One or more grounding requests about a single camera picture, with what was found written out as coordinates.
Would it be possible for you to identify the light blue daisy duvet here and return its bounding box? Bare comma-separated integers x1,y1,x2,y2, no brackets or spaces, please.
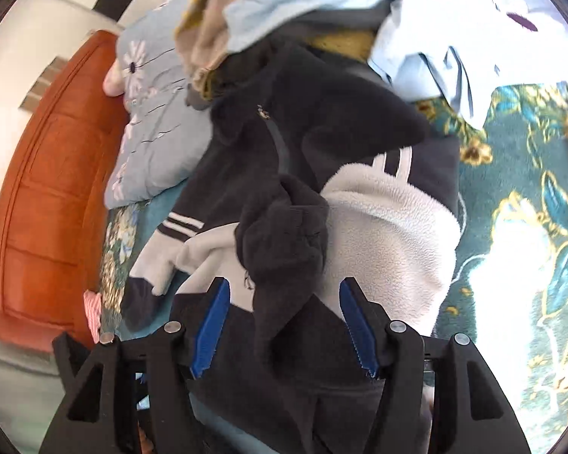
104,0,568,209

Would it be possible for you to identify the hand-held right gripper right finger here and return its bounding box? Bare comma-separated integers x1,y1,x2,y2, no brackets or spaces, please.
338,277,533,454

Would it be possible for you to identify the pink striped cloth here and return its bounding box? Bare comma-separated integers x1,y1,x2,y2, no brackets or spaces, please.
83,291,103,344

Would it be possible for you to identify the pink pillow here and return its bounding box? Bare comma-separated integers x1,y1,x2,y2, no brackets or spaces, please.
103,64,130,98

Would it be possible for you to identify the light blue shirt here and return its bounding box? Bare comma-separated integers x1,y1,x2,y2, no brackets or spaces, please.
222,0,517,128

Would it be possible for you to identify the dark grey and white fleece jacket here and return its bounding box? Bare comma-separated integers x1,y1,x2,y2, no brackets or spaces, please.
120,40,462,454

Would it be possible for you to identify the wooden headboard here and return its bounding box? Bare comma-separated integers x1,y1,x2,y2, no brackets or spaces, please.
0,30,133,353

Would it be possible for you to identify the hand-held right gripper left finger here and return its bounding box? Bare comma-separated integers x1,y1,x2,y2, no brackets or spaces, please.
38,277,233,454

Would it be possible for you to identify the yellow cloth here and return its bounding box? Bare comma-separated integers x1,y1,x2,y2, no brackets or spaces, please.
310,31,377,60

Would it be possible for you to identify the dark grey cloth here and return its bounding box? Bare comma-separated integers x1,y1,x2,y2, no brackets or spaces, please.
184,82,215,112

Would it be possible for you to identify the beige fleece garment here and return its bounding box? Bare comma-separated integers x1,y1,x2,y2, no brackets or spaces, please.
173,0,266,100

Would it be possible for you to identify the teal floral blanket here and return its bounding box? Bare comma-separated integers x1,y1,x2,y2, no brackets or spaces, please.
97,80,568,436

